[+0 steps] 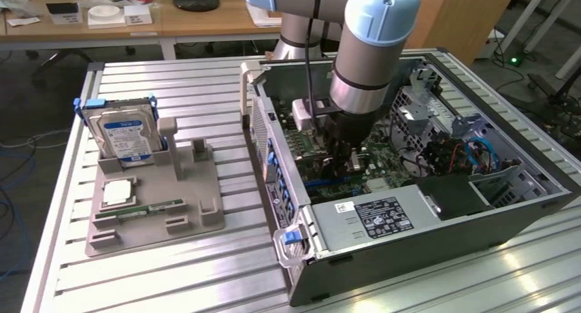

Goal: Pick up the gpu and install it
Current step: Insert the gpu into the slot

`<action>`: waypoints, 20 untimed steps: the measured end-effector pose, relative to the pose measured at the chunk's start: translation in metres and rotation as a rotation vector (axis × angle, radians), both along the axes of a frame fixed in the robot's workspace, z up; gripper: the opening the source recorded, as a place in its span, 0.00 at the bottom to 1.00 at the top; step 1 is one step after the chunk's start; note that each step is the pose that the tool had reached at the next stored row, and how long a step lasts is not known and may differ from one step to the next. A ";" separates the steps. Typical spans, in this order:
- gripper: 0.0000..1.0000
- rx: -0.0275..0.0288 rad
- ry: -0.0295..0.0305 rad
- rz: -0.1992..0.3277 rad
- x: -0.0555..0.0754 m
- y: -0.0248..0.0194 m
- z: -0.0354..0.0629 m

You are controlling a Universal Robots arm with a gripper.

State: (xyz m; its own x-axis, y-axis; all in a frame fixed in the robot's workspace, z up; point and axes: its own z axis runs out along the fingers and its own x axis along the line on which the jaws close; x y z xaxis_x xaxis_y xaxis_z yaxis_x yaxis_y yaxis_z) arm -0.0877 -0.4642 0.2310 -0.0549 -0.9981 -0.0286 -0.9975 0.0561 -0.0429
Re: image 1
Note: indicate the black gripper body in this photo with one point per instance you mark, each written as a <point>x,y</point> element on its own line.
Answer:
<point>349,129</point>

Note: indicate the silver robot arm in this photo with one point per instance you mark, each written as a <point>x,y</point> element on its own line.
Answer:
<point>372,37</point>

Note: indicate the green motherboard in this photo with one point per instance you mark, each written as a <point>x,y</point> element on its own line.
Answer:
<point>386,156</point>

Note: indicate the silver perforated disk bay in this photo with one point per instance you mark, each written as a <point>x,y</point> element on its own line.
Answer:
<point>416,115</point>

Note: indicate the blue expansion slot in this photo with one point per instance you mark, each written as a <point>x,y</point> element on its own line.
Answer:
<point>318,183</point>

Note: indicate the small silver heat sink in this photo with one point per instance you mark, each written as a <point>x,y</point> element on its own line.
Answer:
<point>376,185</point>

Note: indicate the grey power supply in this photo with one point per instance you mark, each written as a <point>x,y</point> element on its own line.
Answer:
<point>341,231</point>

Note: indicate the blue case latch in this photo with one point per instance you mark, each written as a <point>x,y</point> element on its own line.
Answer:
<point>290,239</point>

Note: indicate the silver slanted disk bay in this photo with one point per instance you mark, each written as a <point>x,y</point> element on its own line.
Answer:
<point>500,187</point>

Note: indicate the stack of white papers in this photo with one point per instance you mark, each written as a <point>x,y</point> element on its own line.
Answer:
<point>258,20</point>

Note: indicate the black open PC case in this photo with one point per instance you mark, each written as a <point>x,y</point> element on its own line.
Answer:
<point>409,258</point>

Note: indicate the wooden cabinet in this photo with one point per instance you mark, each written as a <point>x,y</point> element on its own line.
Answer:
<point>463,20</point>

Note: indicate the device with green light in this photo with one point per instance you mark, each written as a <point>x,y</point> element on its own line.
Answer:
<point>515,60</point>

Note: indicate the black stand base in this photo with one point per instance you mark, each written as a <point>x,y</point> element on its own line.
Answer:
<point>563,98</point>

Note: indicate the green RAM stick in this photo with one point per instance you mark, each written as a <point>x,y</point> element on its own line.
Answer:
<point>145,209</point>

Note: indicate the silver CPU chip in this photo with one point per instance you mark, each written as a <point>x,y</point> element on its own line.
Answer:
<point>118,192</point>

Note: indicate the grey parts rack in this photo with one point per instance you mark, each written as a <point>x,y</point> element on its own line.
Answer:
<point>150,238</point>

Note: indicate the white round container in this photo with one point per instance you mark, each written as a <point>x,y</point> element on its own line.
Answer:
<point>106,17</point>

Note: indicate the black chair base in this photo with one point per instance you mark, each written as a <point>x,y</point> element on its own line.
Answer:
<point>54,61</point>

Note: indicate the wooden desk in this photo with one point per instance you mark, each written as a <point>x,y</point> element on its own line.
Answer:
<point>68,32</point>

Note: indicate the black box with white label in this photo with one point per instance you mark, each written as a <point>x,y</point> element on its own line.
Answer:
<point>63,13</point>

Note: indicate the white paper slip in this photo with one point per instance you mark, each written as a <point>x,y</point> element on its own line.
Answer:
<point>23,21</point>

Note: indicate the clear plastic bag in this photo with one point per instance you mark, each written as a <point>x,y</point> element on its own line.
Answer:
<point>18,0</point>

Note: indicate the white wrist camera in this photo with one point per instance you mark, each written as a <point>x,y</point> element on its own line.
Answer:
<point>302,117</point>

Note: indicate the hard disk with blue bracket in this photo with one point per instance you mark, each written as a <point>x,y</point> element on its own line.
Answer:
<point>125,136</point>

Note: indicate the white table frame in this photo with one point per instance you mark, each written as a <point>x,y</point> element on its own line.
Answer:
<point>540,7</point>

